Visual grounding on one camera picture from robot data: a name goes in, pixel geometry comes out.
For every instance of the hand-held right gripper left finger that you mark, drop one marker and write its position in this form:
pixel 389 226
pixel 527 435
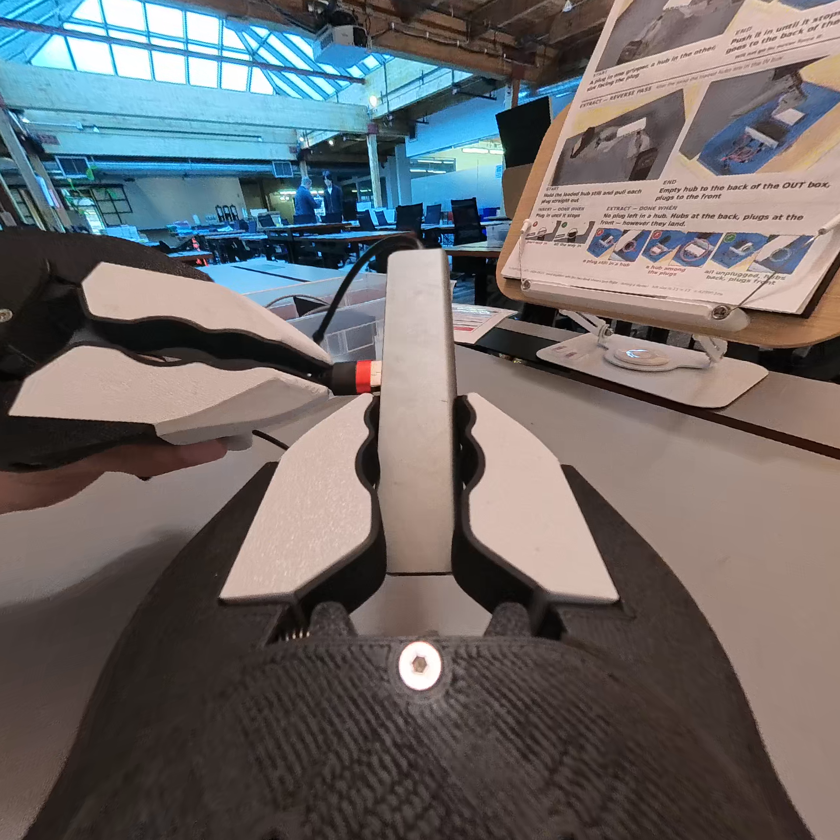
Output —
pixel 308 518

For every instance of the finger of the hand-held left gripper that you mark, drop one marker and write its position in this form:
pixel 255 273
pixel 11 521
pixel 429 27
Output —
pixel 164 400
pixel 216 308

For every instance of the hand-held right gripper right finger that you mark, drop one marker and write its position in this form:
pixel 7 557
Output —
pixel 535 518

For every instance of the clear plastic bin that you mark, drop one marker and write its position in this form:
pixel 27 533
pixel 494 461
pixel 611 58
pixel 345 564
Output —
pixel 308 328

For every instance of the grey usb hub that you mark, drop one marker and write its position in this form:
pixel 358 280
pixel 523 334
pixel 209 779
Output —
pixel 417 394

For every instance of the person's left hand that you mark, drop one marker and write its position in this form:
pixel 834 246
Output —
pixel 98 469

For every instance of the long wooden table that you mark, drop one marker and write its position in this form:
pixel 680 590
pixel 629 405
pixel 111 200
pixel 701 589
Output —
pixel 341 237

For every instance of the white sheet red label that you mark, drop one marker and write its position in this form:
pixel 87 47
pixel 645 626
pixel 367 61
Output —
pixel 476 321

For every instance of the group of black office chairs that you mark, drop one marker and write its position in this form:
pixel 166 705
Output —
pixel 466 220

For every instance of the skylight window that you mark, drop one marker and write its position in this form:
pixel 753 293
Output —
pixel 164 46

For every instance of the white ceiling projector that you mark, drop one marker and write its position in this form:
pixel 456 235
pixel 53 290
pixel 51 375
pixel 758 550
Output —
pixel 341 40

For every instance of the instruction sheet on wooden stand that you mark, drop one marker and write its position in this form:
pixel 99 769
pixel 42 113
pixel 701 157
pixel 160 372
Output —
pixel 787 331

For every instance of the black monitor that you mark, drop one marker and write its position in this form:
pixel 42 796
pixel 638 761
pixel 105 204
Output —
pixel 525 131

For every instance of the printed instruction sheet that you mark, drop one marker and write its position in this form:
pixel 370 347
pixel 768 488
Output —
pixel 689 164

